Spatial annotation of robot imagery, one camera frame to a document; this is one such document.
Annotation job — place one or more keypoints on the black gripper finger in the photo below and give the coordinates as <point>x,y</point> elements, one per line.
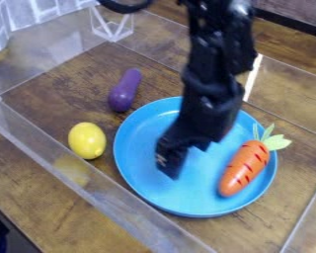
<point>169,158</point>

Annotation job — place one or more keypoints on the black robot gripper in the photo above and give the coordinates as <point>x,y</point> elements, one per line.
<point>221,54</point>

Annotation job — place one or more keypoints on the orange toy carrot green leaves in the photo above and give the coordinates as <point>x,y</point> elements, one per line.
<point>249,160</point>

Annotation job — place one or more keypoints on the purple toy eggplant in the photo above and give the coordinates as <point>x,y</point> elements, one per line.
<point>122,93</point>

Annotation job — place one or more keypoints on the blue round plate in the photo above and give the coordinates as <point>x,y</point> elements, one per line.
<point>192,194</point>

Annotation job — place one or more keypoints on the yellow toy lemon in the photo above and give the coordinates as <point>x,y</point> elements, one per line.
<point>86,140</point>

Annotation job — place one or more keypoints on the clear acrylic back barrier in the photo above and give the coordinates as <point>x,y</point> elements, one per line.
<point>280,90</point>

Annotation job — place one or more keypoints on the clear acrylic barrier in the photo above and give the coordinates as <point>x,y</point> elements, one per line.
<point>280,90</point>
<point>154,230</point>

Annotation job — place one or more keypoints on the clear acrylic front barrier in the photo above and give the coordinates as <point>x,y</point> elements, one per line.
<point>154,230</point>

